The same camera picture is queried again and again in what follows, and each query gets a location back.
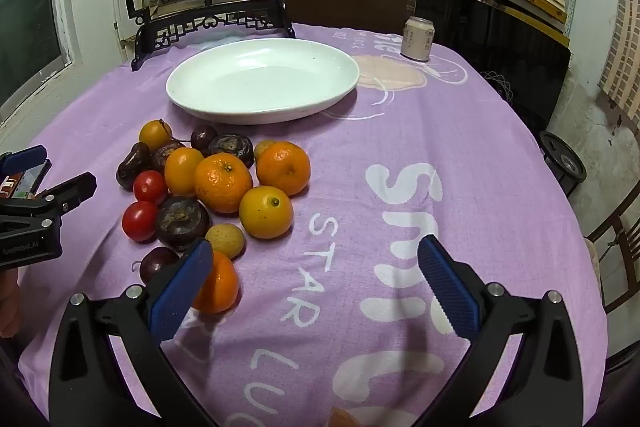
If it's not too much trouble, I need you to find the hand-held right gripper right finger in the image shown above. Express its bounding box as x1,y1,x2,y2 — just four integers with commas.
400,234,608,427

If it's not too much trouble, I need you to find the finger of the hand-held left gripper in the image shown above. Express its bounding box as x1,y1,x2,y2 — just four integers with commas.
30,172,97,228
0,145,49,174

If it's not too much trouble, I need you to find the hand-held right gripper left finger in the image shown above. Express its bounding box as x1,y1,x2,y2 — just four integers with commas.
48,238,221,427

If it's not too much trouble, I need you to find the dark grape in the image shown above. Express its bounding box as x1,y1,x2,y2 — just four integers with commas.
139,246,180,285

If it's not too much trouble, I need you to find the orange mandarin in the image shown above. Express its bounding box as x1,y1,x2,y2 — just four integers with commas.
256,141,312,196
193,153,254,214
192,251,240,315

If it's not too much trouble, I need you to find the dark round passion fruit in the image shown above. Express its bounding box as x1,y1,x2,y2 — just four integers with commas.
155,196,211,252

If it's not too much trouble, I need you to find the red tomato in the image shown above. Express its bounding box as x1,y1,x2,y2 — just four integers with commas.
122,201,160,243
133,170,169,206

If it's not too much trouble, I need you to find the small yellow orange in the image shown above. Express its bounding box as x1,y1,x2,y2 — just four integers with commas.
138,119,173,152

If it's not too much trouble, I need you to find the white oval plate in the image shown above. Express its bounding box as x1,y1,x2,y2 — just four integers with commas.
166,38,361,126

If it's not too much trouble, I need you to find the person's left hand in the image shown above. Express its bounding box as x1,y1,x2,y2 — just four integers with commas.
0,268,23,340

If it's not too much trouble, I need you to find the smartphone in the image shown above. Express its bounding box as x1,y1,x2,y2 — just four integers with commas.
14,159,52,201

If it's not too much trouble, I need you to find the glass window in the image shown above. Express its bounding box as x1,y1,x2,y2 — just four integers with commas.
0,0,71,108

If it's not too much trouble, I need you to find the dark plum with stem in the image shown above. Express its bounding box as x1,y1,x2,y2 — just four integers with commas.
175,125,219,156

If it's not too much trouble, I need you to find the orange object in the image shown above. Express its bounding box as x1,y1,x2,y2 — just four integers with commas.
327,409,361,427

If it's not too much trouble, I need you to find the purple printed tablecloth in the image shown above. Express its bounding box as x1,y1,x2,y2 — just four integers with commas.
17,23,603,427

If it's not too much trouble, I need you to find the black round device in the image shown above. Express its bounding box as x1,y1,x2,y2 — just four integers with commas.
537,131,587,198

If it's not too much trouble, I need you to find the wooden slatted chair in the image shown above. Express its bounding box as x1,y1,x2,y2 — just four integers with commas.
585,192,640,313

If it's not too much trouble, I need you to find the black chair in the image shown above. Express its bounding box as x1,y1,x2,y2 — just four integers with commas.
414,0,572,132

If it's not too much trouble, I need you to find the brick pattern wall sheet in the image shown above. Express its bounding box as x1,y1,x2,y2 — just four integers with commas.
600,0,640,128

